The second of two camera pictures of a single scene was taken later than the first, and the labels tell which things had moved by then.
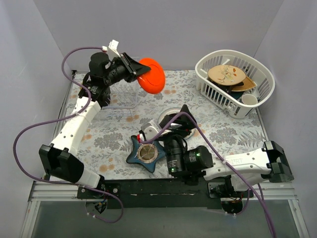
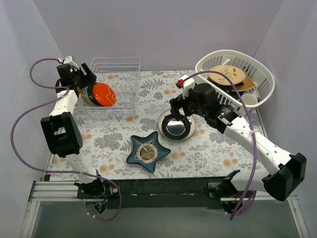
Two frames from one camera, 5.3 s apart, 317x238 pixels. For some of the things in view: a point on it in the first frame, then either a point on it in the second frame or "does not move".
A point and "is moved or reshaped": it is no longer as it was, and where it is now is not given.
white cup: (249, 99) does not move
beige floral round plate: (226, 75) does not move
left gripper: (128, 66) to (80, 78)
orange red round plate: (153, 81) is moved or reshaped
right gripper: (175, 130) to (180, 105)
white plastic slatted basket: (234, 81) does not move
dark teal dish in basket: (236, 94) does not move
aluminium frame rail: (50, 191) does not move
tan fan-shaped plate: (248, 84) does not move
